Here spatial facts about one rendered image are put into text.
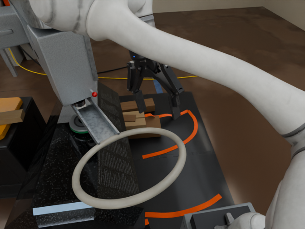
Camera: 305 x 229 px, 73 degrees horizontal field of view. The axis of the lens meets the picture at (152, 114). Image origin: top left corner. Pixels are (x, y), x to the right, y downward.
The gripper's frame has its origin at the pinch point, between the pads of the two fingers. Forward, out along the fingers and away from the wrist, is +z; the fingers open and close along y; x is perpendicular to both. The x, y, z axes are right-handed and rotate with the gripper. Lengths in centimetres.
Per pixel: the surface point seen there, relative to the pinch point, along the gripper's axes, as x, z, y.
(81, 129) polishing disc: -11, 32, 87
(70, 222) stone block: 27, 63, 59
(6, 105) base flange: 6, 14, 174
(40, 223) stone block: 37, 58, 69
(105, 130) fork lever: -10, 24, 53
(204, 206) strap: -70, 142, 41
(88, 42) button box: -21, -21, 58
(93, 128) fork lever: -6, 22, 59
